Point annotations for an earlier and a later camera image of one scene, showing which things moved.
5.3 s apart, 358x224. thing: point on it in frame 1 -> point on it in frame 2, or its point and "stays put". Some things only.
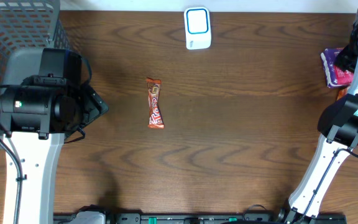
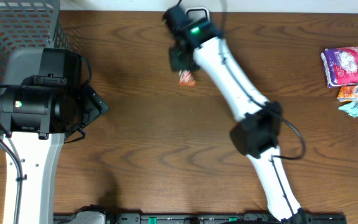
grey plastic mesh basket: [13, 34] stays put
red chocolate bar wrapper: [156, 121] -> [186, 78]
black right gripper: [344, 58] -> [176, 61]
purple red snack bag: [335, 76] stays put
